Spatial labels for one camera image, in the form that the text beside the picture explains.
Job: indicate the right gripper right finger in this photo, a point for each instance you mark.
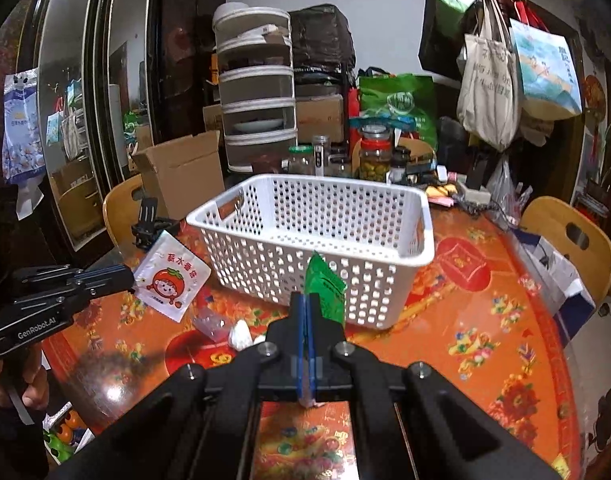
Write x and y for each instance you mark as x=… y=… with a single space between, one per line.
x=409 y=422

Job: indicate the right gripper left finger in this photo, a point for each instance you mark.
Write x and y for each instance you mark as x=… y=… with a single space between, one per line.
x=198 y=424

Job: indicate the small white ball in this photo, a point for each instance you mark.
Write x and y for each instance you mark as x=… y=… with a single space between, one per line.
x=239 y=337

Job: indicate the white strawberry cartoon packet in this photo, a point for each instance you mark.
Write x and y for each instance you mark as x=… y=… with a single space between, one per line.
x=170 y=277

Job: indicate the green snack packet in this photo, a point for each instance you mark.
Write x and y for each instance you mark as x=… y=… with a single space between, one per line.
x=326 y=284

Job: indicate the person's left hand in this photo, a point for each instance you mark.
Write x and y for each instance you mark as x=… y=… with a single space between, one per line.
x=30 y=380

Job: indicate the left wooden chair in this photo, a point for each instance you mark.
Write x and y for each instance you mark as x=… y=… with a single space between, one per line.
x=120 y=210

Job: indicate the wooden chair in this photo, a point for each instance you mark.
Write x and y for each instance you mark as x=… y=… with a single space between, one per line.
x=576 y=237
x=120 y=210

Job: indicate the blue white hanging bag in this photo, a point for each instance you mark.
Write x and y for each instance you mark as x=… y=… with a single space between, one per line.
x=22 y=149

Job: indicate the open cardboard box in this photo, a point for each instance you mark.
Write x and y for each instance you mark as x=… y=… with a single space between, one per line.
x=182 y=174

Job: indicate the white perforated plastic basket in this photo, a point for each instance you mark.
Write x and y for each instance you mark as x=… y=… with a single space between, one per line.
x=261 y=234

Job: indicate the right wooden chair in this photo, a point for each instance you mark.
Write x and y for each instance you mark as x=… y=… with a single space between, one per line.
x=576 y=237

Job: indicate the mirrored dark wardrobe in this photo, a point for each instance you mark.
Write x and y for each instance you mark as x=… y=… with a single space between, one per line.
x=104 y=68

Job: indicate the green-lid glass jar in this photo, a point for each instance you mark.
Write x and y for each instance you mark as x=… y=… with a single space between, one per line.
x=300 y=160

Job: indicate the red-lid pickle jar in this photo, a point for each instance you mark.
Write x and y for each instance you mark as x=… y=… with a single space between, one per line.
x=375 y=152

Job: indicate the beige canvas tote bag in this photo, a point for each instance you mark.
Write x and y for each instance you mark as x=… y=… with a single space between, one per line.
x=488 y=103

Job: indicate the white tiered storage rack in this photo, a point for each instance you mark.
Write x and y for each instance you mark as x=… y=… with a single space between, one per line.
x=255 y=78

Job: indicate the green shopping bag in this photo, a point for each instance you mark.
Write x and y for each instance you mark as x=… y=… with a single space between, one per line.
x=405 y=102

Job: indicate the blue illustrated tote bag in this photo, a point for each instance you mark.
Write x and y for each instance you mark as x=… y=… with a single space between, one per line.
x=549 y=81

